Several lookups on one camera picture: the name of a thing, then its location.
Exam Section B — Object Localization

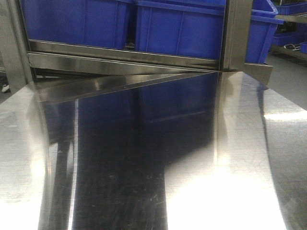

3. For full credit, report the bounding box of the stainless steel shelf rack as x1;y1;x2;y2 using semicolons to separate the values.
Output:
0;0;307;101

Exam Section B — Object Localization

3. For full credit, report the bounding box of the blue plastic bin right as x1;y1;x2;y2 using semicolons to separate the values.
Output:
135;0;224;59

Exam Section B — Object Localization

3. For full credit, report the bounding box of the blue plastic bin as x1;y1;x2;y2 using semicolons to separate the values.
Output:
21;0;134;49
135;0;224;59

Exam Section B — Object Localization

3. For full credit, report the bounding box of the blue plastic bin left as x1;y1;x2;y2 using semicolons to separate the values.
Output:
21;0;134;49

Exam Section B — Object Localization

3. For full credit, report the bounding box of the blue bin far right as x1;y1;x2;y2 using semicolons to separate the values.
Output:
246;0;284;64

